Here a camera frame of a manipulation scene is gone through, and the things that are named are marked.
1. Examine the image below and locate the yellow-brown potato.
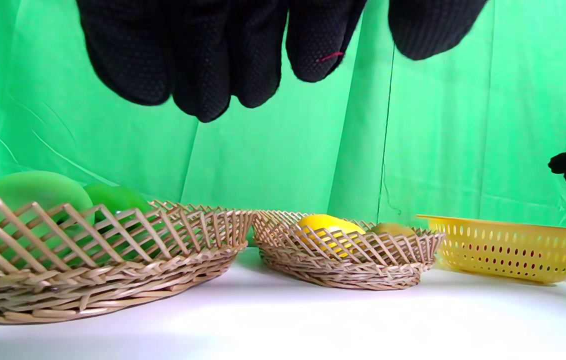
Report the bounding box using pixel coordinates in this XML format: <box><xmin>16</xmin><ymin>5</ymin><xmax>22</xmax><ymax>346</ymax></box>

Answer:
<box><xmin>370</xmin><ymin>222</ymin><xmax>416</xmax><ymax>238</ymax></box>

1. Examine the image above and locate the round wicker basket container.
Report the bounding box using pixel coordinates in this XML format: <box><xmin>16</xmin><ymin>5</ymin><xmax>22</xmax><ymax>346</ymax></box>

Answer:
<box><xmin>252</xmin><ymin>209</ymin><xmax>446</xmax><ymax>291</ymax></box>

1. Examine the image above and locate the yellow mango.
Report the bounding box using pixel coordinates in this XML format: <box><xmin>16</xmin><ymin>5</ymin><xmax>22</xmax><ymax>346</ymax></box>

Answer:
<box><xmin>295</xmin><ymin>214</ymin><xmax>366</xmax><ymax>258</ymax></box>

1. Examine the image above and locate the green apple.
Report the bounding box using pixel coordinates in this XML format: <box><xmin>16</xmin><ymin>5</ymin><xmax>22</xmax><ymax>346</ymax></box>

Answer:
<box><xmin>0</xmin><ymin>171</ymin><xmax>96</xmax><ymax>266</ymax></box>

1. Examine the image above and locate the yellow plastic basket container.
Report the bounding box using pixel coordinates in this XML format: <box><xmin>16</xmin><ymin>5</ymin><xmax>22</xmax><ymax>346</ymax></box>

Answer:
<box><xmin>415</xmin><ymin>214</ymin><xmax>566</xmax><ymax>286</ymax></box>

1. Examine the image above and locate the green bell pepper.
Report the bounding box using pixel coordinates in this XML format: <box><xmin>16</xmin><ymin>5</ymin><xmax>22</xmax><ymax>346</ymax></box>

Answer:
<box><xmin>83</xmin><ymin>182</ymin><xmax>154</xmax><ymax>223</ymax></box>

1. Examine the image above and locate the green backdrop cloth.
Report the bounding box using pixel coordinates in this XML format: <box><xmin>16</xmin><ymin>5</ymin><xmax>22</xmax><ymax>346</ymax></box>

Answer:
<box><xmin>0</xmin><ymin>0</ymin><xmax>566</xmax><ymax>263</ymax></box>

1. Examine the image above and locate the oval wicker basket container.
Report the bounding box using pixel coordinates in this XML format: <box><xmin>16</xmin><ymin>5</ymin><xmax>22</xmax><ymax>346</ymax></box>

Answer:
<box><xmin>0</xmin><ymin>187</ymin><xmax>256</xmax><ymax>325</ymax></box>

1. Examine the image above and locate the person's left hand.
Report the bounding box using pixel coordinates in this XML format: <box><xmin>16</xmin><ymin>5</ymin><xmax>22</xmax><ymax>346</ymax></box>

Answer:
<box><xmin>75</xmin><ymin>0</ymin><xmax>489</xmax><ymax>123</ymax></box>

